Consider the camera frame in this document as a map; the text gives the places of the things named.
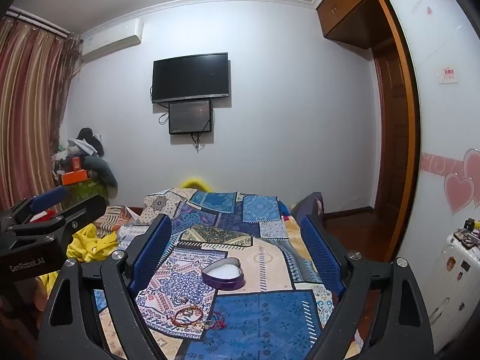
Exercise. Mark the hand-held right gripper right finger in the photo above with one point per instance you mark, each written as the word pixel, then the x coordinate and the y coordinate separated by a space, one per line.
pixel 321 253

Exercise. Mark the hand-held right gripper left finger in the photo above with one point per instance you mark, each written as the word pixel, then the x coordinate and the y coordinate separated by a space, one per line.
pixel 153 251

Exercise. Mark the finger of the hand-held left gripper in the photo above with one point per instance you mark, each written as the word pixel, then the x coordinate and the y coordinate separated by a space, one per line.
pixel 48 198
pixel 84 210

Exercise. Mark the purple heart-shaped jewelry box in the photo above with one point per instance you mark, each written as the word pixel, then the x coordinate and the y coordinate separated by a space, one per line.
pixel 223 275

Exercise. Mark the green patterned box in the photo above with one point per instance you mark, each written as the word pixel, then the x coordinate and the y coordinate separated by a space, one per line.
pixel 88 191

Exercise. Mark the orange patterned cloth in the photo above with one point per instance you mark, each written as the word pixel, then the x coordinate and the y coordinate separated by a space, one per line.
pixel 112 219

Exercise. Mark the orange box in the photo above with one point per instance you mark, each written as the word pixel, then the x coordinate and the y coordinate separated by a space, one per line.
pixel 75 177

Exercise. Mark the yellow garment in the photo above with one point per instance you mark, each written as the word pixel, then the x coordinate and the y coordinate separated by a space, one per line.
pixel 93 243

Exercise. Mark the dark chair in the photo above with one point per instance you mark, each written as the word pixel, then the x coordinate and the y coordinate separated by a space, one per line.
pixel 309 206

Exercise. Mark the pile of clothes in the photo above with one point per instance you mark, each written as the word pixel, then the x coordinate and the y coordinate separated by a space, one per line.
pixel 93 157

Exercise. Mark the yellow plastic object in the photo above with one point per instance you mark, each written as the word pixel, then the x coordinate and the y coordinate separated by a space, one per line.
pixel 195 182

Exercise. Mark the striped red curtain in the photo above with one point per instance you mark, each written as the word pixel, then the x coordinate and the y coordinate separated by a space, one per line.
pixel 26 112

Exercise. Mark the patchwork printed blanket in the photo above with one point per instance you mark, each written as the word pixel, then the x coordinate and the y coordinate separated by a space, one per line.
pixel 240 213

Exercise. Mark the white suitcase with stickers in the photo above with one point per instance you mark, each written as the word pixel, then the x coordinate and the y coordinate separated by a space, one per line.
pixel 457 281

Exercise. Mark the wooden door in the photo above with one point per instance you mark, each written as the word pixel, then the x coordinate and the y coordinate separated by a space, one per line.
pixel 392 127

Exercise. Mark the pile of small trinkets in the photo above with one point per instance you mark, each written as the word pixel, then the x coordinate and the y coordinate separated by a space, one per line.
pixel 468 232

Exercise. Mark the white air conditioner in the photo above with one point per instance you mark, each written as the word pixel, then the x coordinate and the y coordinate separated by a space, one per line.
pixel 112 39

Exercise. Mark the white sliding door with hearts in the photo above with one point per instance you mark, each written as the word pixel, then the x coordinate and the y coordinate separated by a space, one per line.
pixel 442 127

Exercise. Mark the curtain rod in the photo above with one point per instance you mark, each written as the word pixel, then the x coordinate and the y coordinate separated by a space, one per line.
pixel 37 20

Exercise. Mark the red and white label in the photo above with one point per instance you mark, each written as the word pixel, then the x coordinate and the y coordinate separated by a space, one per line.
pixel 447 74

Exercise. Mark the wooden wardrobe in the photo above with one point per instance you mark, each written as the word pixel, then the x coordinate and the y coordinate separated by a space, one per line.
pixel 345 3

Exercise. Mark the small black wall monitor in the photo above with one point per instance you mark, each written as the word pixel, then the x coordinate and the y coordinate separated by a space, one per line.
pixel 189 117

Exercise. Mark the black wall television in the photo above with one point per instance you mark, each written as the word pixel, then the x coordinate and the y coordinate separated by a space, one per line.
pixel 190 77

